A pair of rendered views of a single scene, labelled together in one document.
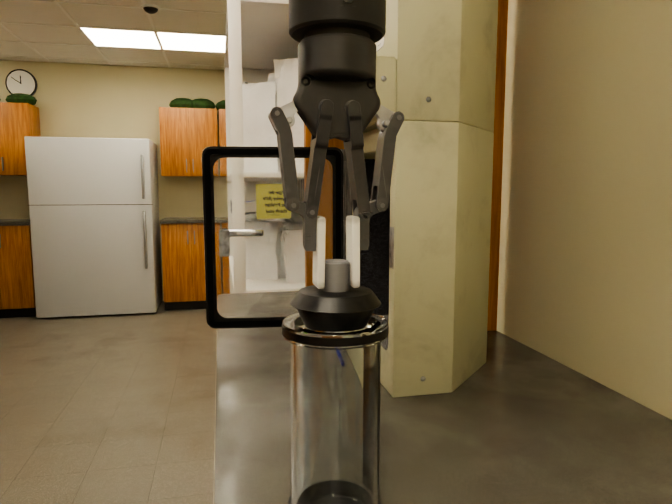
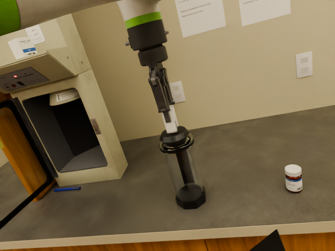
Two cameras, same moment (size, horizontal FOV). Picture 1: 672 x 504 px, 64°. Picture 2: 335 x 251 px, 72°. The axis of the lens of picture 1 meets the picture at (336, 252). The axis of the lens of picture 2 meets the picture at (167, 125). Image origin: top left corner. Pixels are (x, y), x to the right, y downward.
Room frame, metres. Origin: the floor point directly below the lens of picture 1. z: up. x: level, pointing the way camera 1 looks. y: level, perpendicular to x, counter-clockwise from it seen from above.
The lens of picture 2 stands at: (0.26, 0.56, 1.46)
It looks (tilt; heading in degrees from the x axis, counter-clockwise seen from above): 21 degrees down; 297
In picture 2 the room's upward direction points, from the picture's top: 16 degrees counter-clockwise
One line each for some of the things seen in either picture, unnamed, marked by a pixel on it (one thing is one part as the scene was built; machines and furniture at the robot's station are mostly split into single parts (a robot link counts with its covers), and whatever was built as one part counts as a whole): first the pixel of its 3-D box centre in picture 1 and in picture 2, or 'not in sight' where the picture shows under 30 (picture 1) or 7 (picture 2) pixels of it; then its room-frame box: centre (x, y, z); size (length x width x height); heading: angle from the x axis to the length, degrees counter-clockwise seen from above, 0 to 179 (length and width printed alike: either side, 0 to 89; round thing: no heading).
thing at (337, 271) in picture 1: (335, 292); (173, 132); (0.53, 0.00, 1.19); 0.09 x 0.09 x 0.07
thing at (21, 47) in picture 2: not in sight; (23, 48); (1.00, -0.02, 1.54); 0.05 x 0.05 x 0.06; 88
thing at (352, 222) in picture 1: (352, 251); (171, 116); (0.54, -0.02, 1.24); 0.03 x 0.01 x 0.07; 12
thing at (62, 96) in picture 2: not in sight; (68, 91); (1.05, -0.17, 1.34); 0.18 x 0.18 x 0.05
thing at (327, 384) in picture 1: (335, 421); (183, 170); (0.53, 0.00, 1.06); 0.11 x 0.11 x 0.21
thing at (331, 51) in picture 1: (336, 90); (155, 65); (0.53, 0.00, 1.39); 0.08 x 0.07 x 0.09; 102
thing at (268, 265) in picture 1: (274, 238); (1, 162); (1.18, 0.14, 1.19); 0.30 x 0.01 x 0.40; 95
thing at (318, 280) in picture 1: (318, 251); (169, 121); (0.53, 0.02, 1.24); 0.03 x 0.01 x 0.07; 12
